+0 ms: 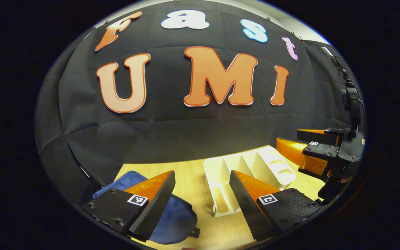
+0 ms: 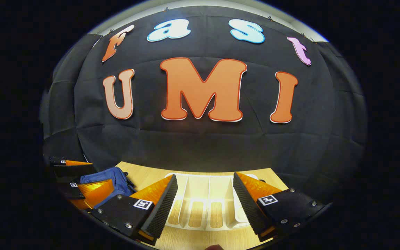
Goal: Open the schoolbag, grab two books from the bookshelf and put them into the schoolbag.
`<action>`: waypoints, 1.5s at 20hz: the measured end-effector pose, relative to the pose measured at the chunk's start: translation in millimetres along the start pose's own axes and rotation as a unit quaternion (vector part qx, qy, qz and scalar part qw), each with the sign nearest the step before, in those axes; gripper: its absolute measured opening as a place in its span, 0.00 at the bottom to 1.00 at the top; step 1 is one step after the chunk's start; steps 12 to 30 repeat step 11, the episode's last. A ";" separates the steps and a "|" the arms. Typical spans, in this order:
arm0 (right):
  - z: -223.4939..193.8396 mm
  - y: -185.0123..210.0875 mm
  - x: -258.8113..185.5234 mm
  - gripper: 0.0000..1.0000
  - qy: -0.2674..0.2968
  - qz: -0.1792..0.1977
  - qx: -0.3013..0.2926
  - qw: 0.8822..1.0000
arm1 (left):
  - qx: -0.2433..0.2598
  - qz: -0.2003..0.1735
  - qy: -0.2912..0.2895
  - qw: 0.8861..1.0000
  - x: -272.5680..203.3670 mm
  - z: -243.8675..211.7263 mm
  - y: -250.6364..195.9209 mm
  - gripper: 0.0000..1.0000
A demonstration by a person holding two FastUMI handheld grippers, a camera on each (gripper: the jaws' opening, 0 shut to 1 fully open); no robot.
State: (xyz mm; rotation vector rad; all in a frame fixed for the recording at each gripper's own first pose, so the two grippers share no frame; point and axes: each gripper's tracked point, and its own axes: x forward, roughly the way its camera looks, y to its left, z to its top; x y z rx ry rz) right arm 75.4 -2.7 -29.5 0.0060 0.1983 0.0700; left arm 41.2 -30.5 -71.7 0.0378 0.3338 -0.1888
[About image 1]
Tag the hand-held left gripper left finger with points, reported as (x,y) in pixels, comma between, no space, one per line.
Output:
(158,208)

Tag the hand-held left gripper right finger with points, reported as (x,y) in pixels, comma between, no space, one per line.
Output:
(245,208)

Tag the white plastic bookshelf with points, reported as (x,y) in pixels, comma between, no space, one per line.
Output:
(217,173)

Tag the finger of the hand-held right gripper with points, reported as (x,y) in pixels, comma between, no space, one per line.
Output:
(319,136)
(290,149)

